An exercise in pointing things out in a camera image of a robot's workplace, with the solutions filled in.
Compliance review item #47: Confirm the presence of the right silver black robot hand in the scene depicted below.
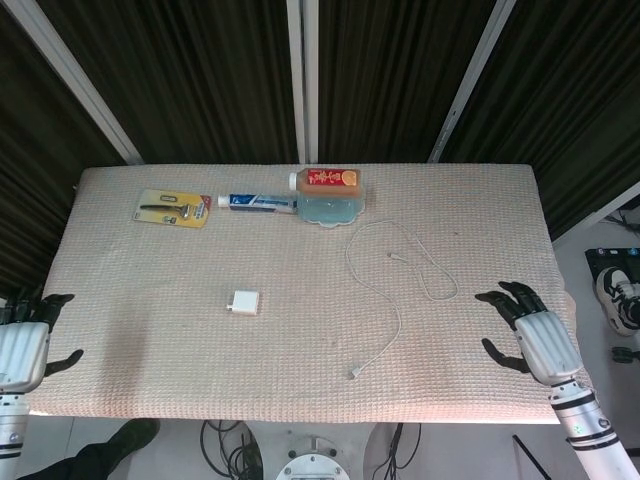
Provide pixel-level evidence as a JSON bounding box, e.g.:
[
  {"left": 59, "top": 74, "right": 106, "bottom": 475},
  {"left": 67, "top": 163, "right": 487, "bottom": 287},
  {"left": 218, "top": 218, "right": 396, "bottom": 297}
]
[{"left": 474, "top": 281, "right": 589, "bottom": 386}]

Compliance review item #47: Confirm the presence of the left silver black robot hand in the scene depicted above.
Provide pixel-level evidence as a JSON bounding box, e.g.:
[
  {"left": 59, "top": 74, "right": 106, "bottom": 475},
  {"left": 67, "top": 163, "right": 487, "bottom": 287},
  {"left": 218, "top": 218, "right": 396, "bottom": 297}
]
[{"left": 0, "top": 288, "right": 85, "bottom": 395}]

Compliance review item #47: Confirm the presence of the white USB cable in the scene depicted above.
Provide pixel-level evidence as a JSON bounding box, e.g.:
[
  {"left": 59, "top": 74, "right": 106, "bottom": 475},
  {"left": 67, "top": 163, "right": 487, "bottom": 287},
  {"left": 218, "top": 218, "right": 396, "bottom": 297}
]
[{"left": 346, "top": 221, "right": 461, "bottom": 379}]

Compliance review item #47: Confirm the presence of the white charger adapter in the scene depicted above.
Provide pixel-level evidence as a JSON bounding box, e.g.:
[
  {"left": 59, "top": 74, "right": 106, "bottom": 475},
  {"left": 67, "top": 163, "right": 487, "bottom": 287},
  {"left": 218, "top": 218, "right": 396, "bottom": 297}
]
[{"left": 223, "top": 290, "right": 262, "bottom": 317}]

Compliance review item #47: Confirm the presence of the round metal robot base flange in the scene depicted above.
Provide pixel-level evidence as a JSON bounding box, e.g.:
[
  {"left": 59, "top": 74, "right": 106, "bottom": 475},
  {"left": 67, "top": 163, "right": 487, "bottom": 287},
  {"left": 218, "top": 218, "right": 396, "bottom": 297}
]
[{"left": 275, "top": 434, "right": 351, "bottom": 480}]

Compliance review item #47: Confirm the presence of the black white sneaker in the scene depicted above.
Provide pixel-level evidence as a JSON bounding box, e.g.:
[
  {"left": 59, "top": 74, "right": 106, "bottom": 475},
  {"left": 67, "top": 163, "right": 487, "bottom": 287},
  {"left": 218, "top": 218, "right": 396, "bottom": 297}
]
[{"left": 593, "top": 266, "right": 640, "bottom": 337}]

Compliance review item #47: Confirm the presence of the black device with blue lights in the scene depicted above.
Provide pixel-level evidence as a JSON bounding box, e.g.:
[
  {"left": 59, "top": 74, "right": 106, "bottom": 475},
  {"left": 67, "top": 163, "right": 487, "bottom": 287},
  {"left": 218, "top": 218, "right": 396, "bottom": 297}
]
[{"left": 584, "top": 247, "right": 640, "bottom": 281}]

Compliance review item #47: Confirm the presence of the dark trouser leg and shoe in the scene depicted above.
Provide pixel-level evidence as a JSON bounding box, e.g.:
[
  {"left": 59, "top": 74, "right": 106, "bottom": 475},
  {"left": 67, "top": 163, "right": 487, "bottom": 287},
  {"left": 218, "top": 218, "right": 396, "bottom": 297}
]
[{"left": 19, "top": 417, "right": 161, "bottom": 480}]

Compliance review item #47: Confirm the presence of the dark green curtain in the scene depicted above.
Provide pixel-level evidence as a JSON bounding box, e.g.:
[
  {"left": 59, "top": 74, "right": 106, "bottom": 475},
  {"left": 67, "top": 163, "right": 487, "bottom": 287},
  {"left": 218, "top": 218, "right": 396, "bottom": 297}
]
[
  {"left": 37, "top": 0, "right": 301, "bottom": 165},
  {"left": 0, "top": 0, "right": 126, "bottom": 296},
  {"left": 439, "top": 0, "right": 640, "bottom": 241},
  {"left": 317, "top": 0, "right": 496, "bottom": 165}
]

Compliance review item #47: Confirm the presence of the razor in yellow blister pack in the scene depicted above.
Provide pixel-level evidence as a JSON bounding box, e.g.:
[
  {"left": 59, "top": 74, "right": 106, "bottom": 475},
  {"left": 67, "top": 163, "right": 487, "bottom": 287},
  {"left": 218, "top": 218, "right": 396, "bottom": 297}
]
[{"left": 131, "top": 188, "right": 213, "bottom": 230}]

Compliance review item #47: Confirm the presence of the beige waffle table cloth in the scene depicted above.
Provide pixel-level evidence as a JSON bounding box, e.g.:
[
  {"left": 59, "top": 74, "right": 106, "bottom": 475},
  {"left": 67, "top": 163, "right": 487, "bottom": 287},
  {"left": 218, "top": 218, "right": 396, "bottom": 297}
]
[{"left": 27, "top": 163, "right": 576, "bottom": 426}]

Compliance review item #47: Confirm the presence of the light blue plastic dish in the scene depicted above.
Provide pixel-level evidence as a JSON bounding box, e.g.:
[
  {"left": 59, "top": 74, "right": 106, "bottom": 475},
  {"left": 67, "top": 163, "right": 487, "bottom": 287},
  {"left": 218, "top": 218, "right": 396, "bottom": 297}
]
[{"left": 295, "top": 192, "right": 369, "bottom": 230}]

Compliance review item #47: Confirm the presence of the orange juice bottle red label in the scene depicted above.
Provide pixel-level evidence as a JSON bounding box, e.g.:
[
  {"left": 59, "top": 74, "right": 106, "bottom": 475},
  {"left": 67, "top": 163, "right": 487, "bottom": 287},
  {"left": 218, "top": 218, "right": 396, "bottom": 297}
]
[{"left": 288, "top": 168, "right": 362, "bottom": 198}]

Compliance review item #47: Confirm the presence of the blue white toothpaste tube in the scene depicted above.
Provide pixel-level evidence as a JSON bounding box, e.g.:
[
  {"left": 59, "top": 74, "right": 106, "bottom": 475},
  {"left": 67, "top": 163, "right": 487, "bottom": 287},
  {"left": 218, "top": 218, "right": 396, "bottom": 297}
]
[{"left": 217, "top": 192, "right": 301, "bottom": 216}]

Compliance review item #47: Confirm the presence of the white metal frame post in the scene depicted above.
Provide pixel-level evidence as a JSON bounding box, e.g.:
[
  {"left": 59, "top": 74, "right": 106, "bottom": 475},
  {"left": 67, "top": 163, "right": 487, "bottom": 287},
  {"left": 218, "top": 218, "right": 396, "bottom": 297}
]
[
  {"left": 4, "top": 0, "right": 144, "bottom": 165},
  {"left": 428, "top": 0, "right": 524, "bottom": 164},
  {"left": 286, "top": 0, "right": 320, "bottom": 165}
]

